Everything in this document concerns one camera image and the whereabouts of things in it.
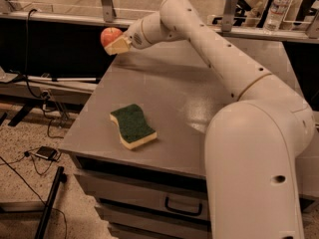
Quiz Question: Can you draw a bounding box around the black cable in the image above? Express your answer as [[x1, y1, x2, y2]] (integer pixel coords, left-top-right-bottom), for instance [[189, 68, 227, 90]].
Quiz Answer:
[[23, 9, 51, 101]]

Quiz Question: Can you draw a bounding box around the metal railing post left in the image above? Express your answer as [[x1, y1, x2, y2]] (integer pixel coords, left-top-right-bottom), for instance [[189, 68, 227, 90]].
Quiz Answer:
[[101, 0, 116, 22]]

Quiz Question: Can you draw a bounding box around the black floor stand bar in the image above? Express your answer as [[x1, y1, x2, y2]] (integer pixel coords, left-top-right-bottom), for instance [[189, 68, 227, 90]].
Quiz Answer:
[[35, 166, 67, 239]]

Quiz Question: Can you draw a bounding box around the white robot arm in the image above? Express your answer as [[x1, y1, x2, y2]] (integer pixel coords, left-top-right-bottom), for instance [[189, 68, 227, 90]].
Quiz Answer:
[[101, 0, 315, 239]]

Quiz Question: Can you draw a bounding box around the black drawer handle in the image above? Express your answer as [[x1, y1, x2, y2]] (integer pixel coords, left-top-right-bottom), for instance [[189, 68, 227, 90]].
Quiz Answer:
[[164, 196, 202, 217]]

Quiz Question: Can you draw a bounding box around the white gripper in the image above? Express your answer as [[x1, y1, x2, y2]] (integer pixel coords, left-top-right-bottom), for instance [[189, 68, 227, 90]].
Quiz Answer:
[[104, 19, 149, 55]]

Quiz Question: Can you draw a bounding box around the black power adapter on floor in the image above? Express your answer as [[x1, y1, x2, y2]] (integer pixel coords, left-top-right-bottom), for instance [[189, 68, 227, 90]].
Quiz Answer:
[[35, 146, 57, 160]]

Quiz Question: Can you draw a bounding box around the metal railing post right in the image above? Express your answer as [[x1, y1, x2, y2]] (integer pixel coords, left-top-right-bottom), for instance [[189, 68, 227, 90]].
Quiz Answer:
[[221, 0, 238, 32]]

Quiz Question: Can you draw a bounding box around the green and yellow sponge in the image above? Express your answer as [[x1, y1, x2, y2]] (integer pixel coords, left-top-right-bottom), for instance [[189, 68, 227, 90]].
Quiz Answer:
[[110, 104, 158, 150]]

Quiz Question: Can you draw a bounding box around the grey drawer cabinet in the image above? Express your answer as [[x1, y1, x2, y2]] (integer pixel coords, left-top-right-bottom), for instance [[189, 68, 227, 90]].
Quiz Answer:
[[62, 27, 315, 239]]

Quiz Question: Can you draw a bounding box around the red apple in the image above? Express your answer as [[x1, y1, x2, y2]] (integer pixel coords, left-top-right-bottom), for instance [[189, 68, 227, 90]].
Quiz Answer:
[[101, 27, 123, 47]]

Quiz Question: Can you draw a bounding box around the clear plastic water bottle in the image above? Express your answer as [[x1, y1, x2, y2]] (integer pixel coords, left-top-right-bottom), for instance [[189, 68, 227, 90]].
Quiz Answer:
[[263, 0, 291, 34]]

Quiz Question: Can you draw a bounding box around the metal railing post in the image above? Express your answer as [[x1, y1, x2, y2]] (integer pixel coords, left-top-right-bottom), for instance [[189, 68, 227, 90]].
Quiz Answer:
[[101, 0, 116, 22], [221, 0, 238, 32]]

